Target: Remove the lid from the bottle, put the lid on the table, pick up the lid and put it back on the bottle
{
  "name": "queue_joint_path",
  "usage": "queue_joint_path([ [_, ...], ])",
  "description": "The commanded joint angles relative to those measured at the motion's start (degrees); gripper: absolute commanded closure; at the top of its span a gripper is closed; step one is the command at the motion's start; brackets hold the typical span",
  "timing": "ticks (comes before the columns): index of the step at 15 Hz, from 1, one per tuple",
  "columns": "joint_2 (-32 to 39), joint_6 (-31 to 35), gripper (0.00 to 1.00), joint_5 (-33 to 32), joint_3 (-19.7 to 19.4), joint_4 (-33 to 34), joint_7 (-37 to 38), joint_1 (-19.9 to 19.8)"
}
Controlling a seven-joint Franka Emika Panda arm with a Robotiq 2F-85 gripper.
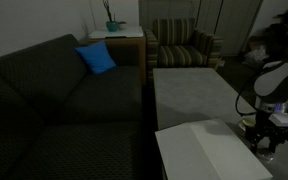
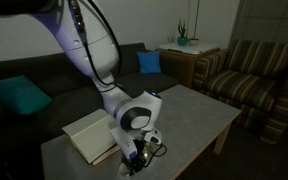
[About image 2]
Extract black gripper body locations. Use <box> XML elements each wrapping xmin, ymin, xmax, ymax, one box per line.
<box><xmin>132</xmin><ymin>139</ymin><xmax>150</xmax><ymax>161</ymax></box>

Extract small white wrist connector box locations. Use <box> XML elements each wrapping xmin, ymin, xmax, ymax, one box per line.
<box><xmin>143</xmin><ymin>129</ymin><xmax>162</xmax><ymax>144</ymax></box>

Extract red hardcover book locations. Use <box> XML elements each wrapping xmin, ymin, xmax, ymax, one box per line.
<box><xmin>91</xmin><ymin>143</ymin><xmax>121</xmax><ymax>167</ymax></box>

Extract white hardcover book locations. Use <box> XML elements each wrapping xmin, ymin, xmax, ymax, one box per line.
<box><xmin>61</xmin><ymin>108</ymin><xmax>120</xmax><ymax>165</ymax></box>

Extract wooden coffee table leg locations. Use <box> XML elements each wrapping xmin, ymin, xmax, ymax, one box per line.
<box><xmin>213</xmin><ymin>122</ymin><xmax>233</xmax><ymax>156</ymax></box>

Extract blue throw cushion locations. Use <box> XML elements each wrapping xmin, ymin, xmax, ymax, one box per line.
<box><xmin>136</xmin><ymin>50</ymin><xmax>162</xmax><ymax>75</ymax></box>

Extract wooden side table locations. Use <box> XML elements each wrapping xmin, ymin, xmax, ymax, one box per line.
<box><xmin>157</xmin><ymin>47</ymin><xmax>222</xmax><ymax>89</ymax></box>

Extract white flat board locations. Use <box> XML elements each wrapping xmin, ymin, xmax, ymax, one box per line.
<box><xmin>158</xmin><ymin>42</ymin><xmax>220</xmax><ymax>55</ymax></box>

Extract teal pot with plant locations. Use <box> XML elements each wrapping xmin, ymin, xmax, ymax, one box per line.
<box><xmin>177</xmin><ymin>19</ymin><xmax>189</xmax><ymax>47</ymax></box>

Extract small white plant pot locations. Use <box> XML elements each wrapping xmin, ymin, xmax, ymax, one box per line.
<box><xmin>187</xmin><ymin>0</ymin><xmax>202</xmax><ymax>47</ymax></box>

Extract striped armchair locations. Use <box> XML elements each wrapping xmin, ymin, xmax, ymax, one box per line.
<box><xmin>192</xmin><ymin>39</ymin><xmax>288</xmax><ymax>145</ymax></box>

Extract dark grey fabric sofa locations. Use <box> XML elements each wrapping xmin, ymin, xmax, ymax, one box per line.
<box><xmin>0</xmin><ymin>42</ymin><xmax>180</xmax><ymax>180</ymax></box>

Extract teal throw cushion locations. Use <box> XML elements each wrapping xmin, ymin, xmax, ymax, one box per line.
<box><xmin>0</xmin><ymin>74</ymin><xmax>54</xmax><ymax>116</ymax></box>

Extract window blinds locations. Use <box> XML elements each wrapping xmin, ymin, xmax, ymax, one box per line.
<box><xmin>230</xmin><ymin>0</ymin><xmax>288</xmax><ymax>46</ymax></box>

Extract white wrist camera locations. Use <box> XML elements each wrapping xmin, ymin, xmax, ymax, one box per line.
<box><xmin>109</xmin><ymin>126</ymin><xmax>138</xmax><ymax>160</ymax></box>

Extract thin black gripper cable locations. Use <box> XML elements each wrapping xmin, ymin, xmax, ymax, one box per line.
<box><xmin>146</xmin><ymin>143</ymin><xmax>168</xmax><ymax>168</ymax></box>

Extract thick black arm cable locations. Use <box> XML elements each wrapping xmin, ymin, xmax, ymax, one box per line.
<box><xmin>67</xmin><ymin>0</ymin><xmax>123</xmax><ymax>93</ymax></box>

